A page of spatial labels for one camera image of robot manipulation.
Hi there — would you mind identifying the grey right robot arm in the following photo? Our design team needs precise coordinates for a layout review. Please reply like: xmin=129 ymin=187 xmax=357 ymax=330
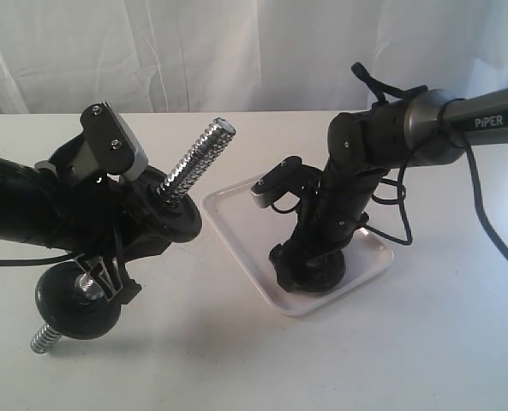
xmin=254 ymin=88 xmax=508 ymax=293

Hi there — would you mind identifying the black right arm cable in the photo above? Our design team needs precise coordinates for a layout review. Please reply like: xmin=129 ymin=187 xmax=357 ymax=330
xmin=350 ymin=62 xmax=508 ymax=277

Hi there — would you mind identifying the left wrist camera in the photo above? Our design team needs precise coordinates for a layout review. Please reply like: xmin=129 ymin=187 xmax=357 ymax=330
xmin=80 ymin=101 xmax=148 ymax=182

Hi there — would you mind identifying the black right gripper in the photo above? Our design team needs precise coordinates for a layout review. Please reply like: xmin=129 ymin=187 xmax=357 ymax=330
xmin=269 ymin=160 xmax=385 ymax=293

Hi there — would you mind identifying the white rectangular plastic tray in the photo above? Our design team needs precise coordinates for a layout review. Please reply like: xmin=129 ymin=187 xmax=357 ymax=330
xmin=202 ymin=177 xmax=394 ymax=317

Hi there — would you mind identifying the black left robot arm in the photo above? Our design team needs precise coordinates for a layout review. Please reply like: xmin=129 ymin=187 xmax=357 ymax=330
xmin=0 ymin=134 xmax=172 ymax=306

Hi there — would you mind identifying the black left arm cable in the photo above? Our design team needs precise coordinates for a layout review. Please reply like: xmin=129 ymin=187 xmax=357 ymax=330
xmin=0 ymin=250 xmax=83 ymax=269

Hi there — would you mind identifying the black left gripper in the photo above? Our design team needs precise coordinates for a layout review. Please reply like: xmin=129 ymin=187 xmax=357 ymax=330
xmin=35 ymin=134 xmax=171 ymax=305

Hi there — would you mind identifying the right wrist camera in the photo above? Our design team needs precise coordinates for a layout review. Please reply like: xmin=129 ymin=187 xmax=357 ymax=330
xmin=250 ymin=156 xmax=316 ymax=209

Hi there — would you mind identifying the white backdrop curtain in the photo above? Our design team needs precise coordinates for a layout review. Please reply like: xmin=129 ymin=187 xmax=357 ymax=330
xmin=0 ymin=1 xmax=508 ymax=114

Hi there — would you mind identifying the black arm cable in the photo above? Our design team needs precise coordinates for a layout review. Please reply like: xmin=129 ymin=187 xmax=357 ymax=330
xmin=350 ymin=62 xmax=508 ymax=277
xmin=0 ymin=250 xmax=83 ymax=269

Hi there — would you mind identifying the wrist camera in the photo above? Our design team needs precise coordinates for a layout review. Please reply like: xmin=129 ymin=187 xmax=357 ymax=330
xmin=80 ymin=101 xmax=148 ymax=182
xmin=250 ymin=156 xmax=316 ymax=209

